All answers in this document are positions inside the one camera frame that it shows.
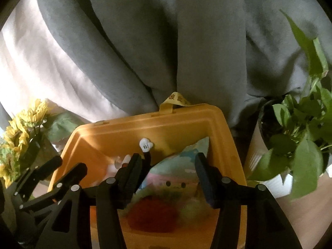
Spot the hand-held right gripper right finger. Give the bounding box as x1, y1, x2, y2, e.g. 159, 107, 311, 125
194, 153, 303, 249

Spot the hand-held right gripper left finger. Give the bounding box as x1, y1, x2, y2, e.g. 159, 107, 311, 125
39, 154, 143, 249

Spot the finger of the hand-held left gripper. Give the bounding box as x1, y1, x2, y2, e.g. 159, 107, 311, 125
12, 156, 63, 200
19, 163, 88, 214

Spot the pastel printed cushion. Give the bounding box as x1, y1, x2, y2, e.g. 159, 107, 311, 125
141, 136, 211, 196

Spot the green fuzzy plush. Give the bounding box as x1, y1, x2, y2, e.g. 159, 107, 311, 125
133, 187, 212, 217

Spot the red and yellow plush toy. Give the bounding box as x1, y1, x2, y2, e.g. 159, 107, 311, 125
106, 138, 182, 233

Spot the orange plastic crate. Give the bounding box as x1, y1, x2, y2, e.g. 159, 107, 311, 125
48, 104, 247, 249

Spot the artificial sunflower bouquet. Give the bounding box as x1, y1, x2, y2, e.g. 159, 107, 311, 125
0, 99, 87, 187

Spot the white pot green plant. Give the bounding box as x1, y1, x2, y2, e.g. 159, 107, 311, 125
244, 100, 332, 199

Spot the white sheer curtain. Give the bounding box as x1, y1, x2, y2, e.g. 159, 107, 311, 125
0, 0, 159, 146

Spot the green leafy plant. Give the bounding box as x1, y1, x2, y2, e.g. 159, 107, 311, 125
248, 9, 332, 200

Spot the grey curtain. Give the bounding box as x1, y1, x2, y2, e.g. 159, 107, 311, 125
35, 0, 332, 138

